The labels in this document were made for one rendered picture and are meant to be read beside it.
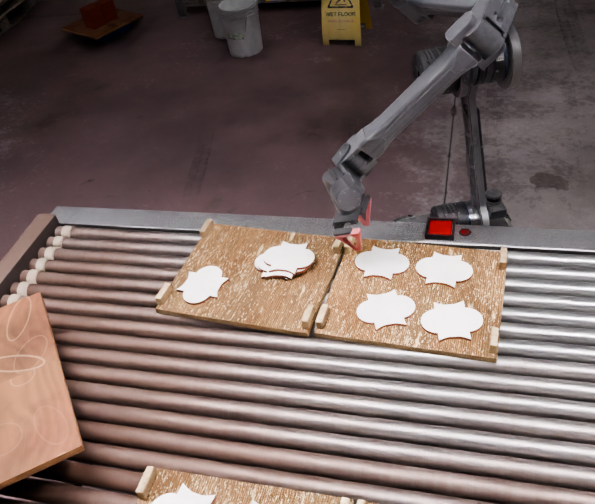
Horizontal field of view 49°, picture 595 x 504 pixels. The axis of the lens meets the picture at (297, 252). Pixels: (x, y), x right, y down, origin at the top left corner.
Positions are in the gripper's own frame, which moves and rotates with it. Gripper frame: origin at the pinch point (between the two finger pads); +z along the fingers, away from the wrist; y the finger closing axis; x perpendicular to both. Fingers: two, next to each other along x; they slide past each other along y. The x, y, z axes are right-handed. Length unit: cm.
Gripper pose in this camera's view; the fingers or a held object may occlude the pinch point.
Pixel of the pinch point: (361, 235)
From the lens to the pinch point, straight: 167.9
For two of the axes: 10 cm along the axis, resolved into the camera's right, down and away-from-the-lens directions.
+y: 2.9, -6.8, 6.8
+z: 4.0, 7.3, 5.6
